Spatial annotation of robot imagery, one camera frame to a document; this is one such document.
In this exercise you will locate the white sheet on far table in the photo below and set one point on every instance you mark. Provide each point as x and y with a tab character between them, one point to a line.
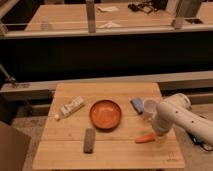
107	9

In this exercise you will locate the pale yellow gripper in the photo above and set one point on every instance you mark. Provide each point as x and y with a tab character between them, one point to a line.
161	138

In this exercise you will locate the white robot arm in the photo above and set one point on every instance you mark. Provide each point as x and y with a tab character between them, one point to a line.
176	110

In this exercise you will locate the orange pepper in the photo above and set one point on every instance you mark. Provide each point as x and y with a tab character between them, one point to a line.
146	138

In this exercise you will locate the grey metal post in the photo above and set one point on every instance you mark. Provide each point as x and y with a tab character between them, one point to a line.
90	9

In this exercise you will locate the metal clamp at left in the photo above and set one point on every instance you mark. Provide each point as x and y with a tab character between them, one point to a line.
9	78

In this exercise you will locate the brown cardboard box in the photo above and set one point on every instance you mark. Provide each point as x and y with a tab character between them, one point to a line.
13	148

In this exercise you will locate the dark grey rectangular block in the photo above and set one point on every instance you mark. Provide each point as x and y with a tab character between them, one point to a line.
89	140

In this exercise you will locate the white paper on far table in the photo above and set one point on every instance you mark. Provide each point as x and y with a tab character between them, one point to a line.
110	24

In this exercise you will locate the blue sponge block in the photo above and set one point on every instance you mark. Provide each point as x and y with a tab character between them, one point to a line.
137	105

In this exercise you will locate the orange ceramic bowl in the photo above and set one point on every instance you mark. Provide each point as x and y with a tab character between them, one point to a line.
105	114

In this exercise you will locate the white tube with label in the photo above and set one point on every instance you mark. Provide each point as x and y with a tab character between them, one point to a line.
70	108

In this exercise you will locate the white plastic cup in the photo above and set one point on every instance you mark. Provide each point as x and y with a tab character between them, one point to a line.
150	108

